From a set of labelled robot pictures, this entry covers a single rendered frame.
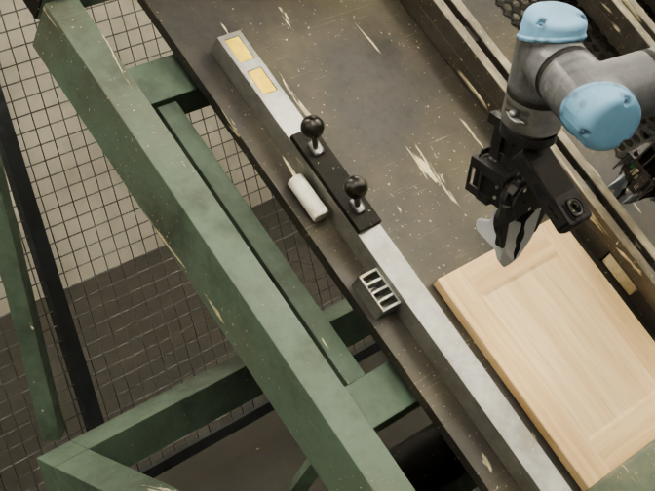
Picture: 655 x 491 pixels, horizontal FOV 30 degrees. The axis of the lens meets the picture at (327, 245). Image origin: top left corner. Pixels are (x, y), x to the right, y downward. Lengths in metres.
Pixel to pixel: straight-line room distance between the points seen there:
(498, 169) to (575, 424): 0.62
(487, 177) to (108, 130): 0.69
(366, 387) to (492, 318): 0.25
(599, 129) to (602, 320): 0.85
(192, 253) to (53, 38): 0.43
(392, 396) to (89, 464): 0.99
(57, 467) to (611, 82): 1.76
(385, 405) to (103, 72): 0.68
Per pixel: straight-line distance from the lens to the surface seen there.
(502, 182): 1.53
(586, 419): 2.04
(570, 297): 2.14
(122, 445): 2.87
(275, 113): 2.04
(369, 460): 1.78
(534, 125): 1.47
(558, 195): 1.50
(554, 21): 1.42
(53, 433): 2.79
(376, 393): 1.93
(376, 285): 1.97
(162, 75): 2.11
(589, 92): 1.35
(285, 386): 1.82
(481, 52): 2.29
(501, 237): 1.55
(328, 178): 1.99
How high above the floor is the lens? 1.89
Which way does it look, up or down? 17 degrees down
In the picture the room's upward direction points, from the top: 13 degrees counter-clockwise
